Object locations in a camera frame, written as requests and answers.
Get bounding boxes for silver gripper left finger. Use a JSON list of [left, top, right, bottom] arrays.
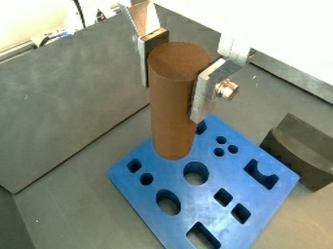
[[120, 1, 168, 88]]

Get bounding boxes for dark grey curved block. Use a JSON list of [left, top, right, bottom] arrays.
[[260, 113, 333, 192]]

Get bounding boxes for blue shape-sorter board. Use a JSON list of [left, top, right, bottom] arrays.
[[106, 115, 299, 249]]

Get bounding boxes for black cable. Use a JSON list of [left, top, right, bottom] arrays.
[[70, 0, 86, 29]]

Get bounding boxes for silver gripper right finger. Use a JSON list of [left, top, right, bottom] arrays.
[[189, 33, 251, 124]]

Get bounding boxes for brown round cylinder peg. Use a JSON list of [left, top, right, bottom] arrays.
[[146, 42, 211, 160]]

